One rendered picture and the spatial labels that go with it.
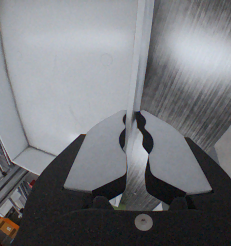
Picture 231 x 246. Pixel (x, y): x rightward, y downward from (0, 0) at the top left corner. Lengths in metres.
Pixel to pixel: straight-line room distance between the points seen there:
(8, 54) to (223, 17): 0.31
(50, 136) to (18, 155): 0.08
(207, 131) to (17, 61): 0.34
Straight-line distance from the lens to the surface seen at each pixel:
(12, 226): 4.85
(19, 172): 0.62
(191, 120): 0.30
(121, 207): 0.58
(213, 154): 0.69
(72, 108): 0.19
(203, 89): 0.28
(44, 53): 0.19
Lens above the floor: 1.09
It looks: 54 degrees down
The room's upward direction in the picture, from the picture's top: 150 degrees counter-clockwise
